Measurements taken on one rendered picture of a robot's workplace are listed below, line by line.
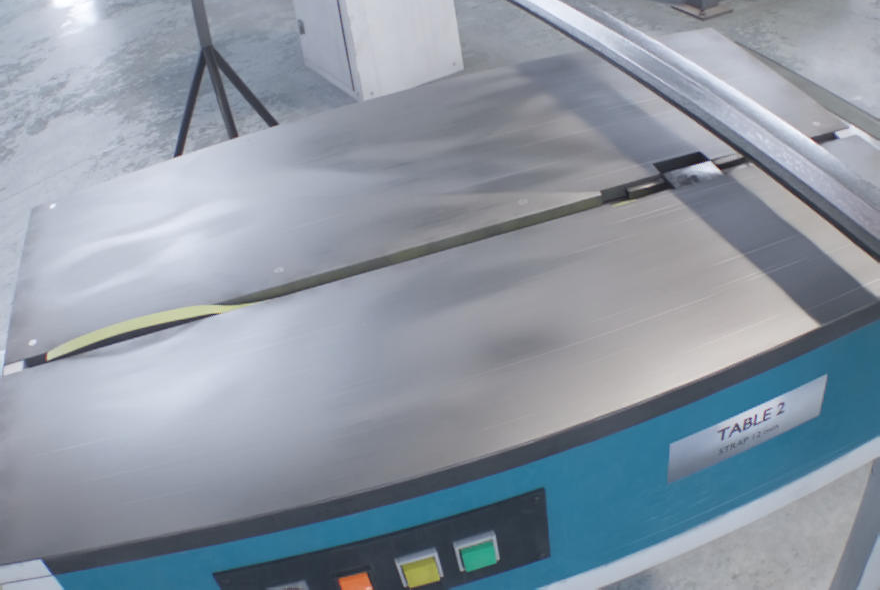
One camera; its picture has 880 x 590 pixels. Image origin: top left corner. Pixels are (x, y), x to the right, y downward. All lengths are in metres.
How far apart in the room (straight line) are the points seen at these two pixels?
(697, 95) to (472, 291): 0.28
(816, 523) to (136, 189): 1.13
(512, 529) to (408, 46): 2.26
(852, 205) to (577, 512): 0.32
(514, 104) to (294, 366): 0.43
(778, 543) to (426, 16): 1.94
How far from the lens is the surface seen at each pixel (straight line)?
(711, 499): 0.79
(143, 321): 0.81
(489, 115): 1.01
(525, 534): 0.70
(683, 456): 0.72
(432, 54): 2.89
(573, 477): 0.68
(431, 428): 0.65
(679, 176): 0.88
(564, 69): 1.10
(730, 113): 0.83
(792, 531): 1.50
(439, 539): 0.67
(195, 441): 0.69
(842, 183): 0.72
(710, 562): 1.46
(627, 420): 0.65
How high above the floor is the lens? 1.19
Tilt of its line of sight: 34 degrees down
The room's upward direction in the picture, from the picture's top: 9 degrees counter-clockwise
